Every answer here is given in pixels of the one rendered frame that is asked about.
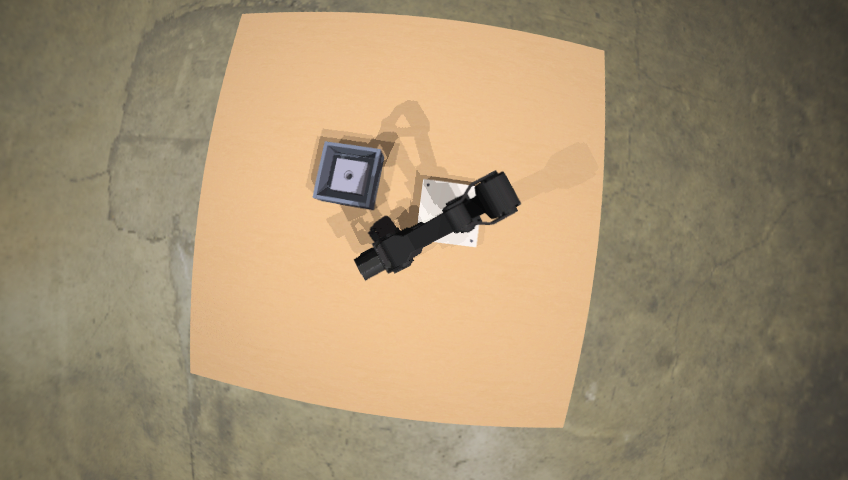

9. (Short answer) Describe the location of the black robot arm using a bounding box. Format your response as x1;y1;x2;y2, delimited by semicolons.
353;170;522;280

